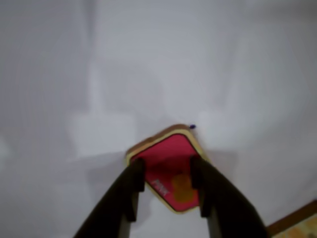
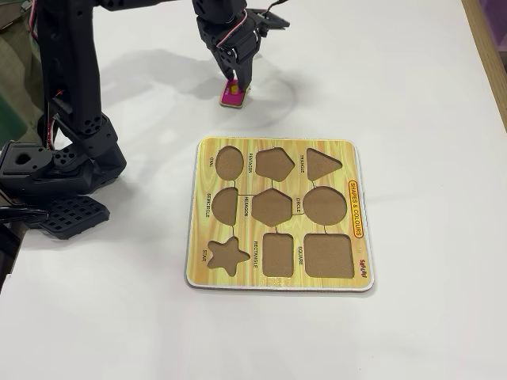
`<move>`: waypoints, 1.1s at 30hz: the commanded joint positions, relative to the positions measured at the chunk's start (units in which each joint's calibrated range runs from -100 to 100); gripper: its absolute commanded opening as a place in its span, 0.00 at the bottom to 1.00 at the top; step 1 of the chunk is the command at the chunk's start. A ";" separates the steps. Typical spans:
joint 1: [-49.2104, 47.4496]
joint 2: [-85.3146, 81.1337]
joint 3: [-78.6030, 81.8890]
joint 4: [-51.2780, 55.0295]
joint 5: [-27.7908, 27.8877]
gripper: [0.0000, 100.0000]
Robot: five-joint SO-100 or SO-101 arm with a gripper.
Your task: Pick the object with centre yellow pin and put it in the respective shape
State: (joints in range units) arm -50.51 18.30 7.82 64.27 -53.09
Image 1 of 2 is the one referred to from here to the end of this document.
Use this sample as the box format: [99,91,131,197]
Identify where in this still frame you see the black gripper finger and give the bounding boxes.
[73,157,146,238]
[190,156,270,238]

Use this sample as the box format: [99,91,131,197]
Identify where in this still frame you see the wooden shape puzzle board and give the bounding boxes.
[266,199,317,238]

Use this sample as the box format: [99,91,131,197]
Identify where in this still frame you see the pink rectangle piece yellow pin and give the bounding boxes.
[123,123,211,216]

